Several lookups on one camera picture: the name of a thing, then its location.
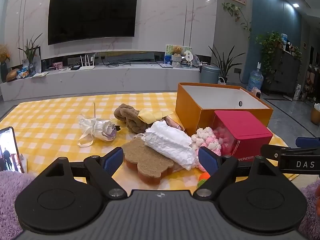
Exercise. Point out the dark grey cabinet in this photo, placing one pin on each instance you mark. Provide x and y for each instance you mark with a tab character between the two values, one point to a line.
287	75

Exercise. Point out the red box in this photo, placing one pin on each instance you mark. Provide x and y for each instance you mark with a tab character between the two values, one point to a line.
247	140

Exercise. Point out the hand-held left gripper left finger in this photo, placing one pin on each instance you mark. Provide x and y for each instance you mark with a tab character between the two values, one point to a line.
113	158

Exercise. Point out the orange green ball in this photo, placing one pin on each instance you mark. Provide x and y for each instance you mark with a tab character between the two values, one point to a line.
203	178

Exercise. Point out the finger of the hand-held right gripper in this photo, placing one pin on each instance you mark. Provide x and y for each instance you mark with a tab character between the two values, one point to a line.
272	151
307	142

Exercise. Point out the white floor item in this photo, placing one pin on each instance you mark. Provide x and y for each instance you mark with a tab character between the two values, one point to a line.
297	92

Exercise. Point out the white router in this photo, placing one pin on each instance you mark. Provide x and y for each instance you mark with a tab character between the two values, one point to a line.
87	66

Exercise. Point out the white crinkled cloth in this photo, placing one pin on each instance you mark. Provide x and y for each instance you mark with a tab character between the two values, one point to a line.
170	142

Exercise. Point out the black wall television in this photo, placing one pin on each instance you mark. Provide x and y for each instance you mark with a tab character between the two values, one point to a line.
92	15

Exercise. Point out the brown bear-shaped sponge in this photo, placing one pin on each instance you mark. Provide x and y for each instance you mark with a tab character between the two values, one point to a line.
145	160

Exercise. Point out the yellow checkered blanket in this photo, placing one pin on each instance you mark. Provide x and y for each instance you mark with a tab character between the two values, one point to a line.
55	120

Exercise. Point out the yellow dried flowers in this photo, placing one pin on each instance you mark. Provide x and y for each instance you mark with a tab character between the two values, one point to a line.
3	52

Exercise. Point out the orange cardboard box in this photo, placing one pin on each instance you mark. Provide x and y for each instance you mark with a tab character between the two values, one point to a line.
192	110

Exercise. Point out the brown fuzzy headband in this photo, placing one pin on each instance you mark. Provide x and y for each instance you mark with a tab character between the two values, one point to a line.
130	120

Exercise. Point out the pink white knitted hat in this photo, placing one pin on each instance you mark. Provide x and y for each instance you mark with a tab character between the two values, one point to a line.
207	138

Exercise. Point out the blue white snack bag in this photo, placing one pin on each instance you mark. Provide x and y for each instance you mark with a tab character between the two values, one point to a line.
23	73

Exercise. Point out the small pink heater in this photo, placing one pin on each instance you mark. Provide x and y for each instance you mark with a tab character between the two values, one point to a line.
256	92

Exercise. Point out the brown round object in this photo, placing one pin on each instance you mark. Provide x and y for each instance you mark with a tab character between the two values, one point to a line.
12	75

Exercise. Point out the flat silver tablet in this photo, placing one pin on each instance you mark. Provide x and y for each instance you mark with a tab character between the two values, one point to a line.
166	65

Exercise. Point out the grey trash can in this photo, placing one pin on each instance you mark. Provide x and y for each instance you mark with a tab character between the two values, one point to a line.
209	75

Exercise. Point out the green plant in vase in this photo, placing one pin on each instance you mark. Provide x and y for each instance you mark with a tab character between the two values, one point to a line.
31	52

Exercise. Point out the hanging vine plant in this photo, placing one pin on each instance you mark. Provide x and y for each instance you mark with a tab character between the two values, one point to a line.
235	11

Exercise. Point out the yellow cloth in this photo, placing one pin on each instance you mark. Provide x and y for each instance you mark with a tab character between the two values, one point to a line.
148	116

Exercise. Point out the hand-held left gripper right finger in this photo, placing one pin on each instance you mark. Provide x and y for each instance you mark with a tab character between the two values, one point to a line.
207	160

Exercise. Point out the long-leaf potted plant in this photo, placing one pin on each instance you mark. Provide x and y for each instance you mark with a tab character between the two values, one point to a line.
225	62

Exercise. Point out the green blue printed box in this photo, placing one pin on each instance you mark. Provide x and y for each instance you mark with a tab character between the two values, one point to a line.
168	55

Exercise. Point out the blue water jug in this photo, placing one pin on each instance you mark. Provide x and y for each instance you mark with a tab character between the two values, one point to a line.
255	80

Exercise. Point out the small woven basket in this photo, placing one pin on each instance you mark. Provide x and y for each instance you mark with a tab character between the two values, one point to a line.
221	80

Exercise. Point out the small pink box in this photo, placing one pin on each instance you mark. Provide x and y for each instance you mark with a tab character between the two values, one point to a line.
57	65

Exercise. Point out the leafy pothos plant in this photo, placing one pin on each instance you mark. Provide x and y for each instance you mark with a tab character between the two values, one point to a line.
270	47

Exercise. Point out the teddy bear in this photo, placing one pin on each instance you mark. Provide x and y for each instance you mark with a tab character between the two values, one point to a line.
177	53

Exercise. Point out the white ribbon bundle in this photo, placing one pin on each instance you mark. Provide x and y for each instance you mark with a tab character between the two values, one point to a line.
100	128

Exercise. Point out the purple fluffy cloth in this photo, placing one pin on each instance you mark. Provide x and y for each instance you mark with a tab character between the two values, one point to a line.
10	205
312	217

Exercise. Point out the white marble TV bench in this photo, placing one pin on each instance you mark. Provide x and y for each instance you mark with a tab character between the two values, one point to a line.
100	80

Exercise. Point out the recessed ceiling light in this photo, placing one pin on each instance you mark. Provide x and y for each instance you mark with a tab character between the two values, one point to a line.
295	5

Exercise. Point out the smartphone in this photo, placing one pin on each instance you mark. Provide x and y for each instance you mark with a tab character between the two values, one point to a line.
8	150

